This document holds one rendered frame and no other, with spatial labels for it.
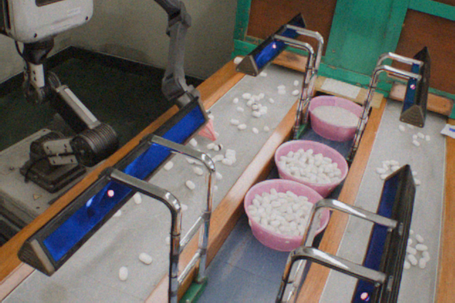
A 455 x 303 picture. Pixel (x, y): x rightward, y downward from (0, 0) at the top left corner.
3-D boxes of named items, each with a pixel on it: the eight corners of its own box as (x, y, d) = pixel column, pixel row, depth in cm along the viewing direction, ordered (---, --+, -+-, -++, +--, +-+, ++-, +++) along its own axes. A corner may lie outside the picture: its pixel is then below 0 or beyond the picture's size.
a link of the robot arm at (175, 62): (165, 22, 193) (184, 9, 188) (174, 30, 196) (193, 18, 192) (156, 93, 165) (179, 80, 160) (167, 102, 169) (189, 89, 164)
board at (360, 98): (311, 88, 213) (311, 86, 212) (318, 77, 225) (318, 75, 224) (378, 109, 203) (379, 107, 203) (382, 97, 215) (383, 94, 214)
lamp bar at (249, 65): (234, 71, 154) (237, 51, 150) (289, 25, 203) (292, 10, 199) (256, 77, 151) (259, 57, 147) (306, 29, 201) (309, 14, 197)
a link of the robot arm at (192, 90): (159, 88, 167) (177, 78, 163) (172, 80, 177) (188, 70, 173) (176, 116, 169) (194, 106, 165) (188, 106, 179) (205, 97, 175)
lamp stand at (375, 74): (343, 168, 177) (372, 63, 153) (352, 144, 193) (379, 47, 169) (389, 183, 171) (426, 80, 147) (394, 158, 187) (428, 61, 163)
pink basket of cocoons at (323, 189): (271, 200, 155) (276, 179, 150) (269, 156, 178) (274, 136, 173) (346, 209, 156) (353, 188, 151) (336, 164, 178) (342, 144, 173)
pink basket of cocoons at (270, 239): (227, 239, 138) (230, 216, 133) (258, 191, 159) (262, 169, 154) (308, 271, 130) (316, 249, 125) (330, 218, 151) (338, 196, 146)
